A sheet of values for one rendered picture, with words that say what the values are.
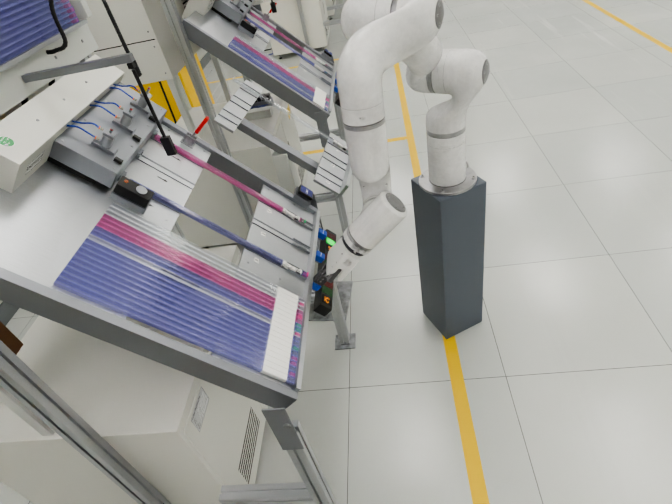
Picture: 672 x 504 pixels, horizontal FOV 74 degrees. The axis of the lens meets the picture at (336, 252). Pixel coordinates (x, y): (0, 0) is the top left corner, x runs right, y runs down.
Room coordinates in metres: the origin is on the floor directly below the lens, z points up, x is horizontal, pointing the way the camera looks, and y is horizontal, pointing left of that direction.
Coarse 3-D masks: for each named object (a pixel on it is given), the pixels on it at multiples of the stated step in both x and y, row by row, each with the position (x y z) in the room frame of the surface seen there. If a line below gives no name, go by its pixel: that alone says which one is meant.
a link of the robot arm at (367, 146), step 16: (352, 128) 0.87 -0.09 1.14; (368, 128) 0.86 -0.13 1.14; (384, 128) 0.88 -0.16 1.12; (352, 144) 0.88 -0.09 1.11; (368, 144) 0.86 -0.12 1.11; (384, 144) 0.87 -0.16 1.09; (352, 160) 0.88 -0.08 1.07; (368, 160) 0.86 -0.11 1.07; (384, 160) 0.87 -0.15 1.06; (368, 176) 0.86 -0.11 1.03; (384, 176) 0.95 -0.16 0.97; (368, 192) 0.97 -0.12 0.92
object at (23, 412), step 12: (48, 84) 1.36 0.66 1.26; (12, 108) 1.19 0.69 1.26; (0, 120) 1.14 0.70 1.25; (0, 396) 0.70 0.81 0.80; (12, 396) 0.70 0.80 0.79; (12, 408) 0.70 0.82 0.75; (24, 408) 0.70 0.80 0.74; (24, 420) 0.70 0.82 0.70; (36, 420) 0.70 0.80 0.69; (48, 432) 0.70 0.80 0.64
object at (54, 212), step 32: (160, 160) 1.14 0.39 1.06; (0, 192) 0.83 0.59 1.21; (32, 192) 0.86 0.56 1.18; (64, 192) 0.89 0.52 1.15; (96, 192) 0.93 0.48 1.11; (160, 192) 1.02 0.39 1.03; (0, 224) 0.76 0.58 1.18; (32, 224) 0.78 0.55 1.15; (64, 224) 0.81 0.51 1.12; (160, 224) 0.91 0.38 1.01; (0, 256) 0.69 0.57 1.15; (32, 256) 0.71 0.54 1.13; (64, 256) 0.73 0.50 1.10
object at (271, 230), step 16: (272, 192) 1.24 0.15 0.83; (256, 208) 1.13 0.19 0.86; (272, 208) 1.16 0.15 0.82; (288, 208) 1.20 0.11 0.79; (256, 224) 1.06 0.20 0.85; (272, 224) 1.09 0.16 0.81; (288, 224) 1.12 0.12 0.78; (304, 224) 1.14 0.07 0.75; (256, 240) 1.00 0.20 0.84; (272, 240) 1.02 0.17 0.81; (288, 240) 1.05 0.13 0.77; (304, 240) 1.08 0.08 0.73; (256, 256) 0.94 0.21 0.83; (288, 256) 0.99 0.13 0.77; (304, 256) 1.01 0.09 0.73; (256, 272) 0.88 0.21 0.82; (272, 272) 0.90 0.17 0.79; (288, 272) 0.93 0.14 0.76; (288, 288) 0.87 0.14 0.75; (288, 384) 0.60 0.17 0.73
